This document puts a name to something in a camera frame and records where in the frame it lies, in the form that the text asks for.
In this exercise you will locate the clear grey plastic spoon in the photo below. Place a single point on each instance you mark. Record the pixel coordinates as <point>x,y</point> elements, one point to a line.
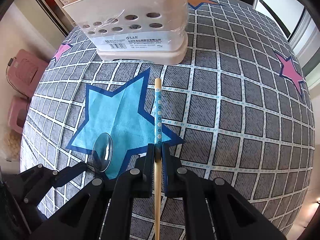
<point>102,152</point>

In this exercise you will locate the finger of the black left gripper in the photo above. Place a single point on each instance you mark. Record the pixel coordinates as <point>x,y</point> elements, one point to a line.
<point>67,174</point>

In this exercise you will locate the grey checkered star tablecloth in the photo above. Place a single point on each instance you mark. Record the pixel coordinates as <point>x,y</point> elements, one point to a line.
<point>239,117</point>

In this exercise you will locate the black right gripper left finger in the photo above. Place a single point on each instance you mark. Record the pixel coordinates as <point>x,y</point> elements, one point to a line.
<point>103,208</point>

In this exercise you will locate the beige plastic utensil holder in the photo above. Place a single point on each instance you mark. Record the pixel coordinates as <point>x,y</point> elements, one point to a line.
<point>150,30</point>

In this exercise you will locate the white refrigerator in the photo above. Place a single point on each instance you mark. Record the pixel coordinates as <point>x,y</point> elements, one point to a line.
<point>290,16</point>

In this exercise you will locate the blue patterned bamboo chopstick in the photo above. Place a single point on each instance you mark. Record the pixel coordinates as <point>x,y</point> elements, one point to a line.
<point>158,162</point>

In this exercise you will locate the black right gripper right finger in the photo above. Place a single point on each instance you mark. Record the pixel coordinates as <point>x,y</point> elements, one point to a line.
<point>213,209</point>

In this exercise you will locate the pink stool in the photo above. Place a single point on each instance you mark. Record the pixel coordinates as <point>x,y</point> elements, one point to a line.
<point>24,72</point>

